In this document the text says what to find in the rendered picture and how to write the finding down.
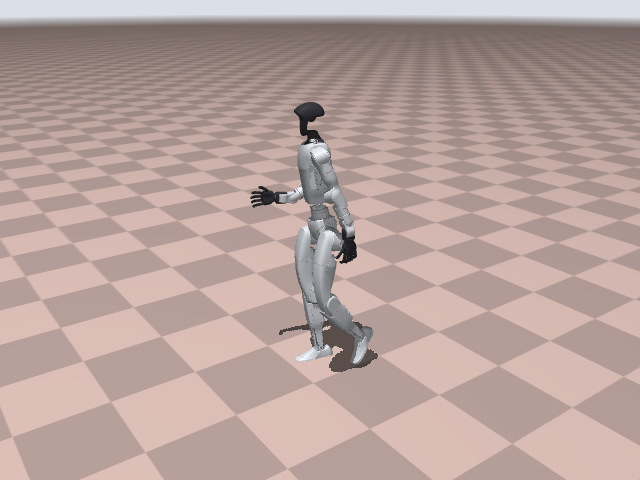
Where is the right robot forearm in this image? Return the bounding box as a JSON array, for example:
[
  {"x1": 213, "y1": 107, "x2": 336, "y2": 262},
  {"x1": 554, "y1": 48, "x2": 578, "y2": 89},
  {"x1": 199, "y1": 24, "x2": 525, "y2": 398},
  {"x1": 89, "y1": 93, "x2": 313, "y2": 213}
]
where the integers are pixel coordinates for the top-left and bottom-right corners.
[{"x1": 279, "y1": 185, "x2": 304, "y2": 204}]

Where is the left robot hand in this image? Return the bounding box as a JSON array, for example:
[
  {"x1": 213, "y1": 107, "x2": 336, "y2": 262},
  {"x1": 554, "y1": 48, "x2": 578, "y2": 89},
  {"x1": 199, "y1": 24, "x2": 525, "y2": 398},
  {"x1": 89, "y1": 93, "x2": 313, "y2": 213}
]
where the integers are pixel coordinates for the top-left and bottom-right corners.
[{"x1": 336, "y1": 229, "x2": 357, "y2": 264}]

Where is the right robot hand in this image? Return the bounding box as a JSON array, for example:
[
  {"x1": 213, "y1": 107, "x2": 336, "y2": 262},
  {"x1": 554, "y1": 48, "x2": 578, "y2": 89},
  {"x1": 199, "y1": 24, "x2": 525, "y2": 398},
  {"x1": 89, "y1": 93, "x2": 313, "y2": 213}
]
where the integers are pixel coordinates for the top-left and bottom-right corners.
[{"x1": 250, "y1": 186, "x2": 287, "y2": 208}]

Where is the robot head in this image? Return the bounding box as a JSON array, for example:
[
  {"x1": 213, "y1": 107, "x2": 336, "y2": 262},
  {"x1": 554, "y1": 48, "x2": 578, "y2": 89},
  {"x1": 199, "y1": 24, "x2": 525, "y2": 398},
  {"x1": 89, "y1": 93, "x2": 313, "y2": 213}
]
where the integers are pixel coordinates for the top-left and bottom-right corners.
[{"x1": 294, "y1": 102, "x2": 325, "y2": 145}]

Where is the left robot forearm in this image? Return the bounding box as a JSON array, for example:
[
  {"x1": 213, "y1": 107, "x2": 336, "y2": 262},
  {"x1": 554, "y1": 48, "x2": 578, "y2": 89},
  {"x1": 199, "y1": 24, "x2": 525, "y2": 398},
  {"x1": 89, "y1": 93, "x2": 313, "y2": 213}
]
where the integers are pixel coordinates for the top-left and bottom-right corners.
[{"x1": 332, "y1": 189, "x2": 355, "y2": 238}]

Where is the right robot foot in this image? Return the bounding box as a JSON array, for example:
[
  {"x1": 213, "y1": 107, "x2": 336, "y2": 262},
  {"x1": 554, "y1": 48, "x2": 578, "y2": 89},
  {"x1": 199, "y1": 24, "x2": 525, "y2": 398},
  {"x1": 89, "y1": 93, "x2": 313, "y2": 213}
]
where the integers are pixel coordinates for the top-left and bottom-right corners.
[{"x1": 295, "y1": 344, "x2": 333, "y2": 361}]

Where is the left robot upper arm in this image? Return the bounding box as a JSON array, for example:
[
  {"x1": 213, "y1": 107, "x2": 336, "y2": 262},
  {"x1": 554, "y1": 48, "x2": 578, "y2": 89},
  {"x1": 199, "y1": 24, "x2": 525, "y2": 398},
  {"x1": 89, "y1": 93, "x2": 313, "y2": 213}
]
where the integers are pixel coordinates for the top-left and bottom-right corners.
[{"x1": 310, "y1": 147, "x2": 342, "y2": 204}]

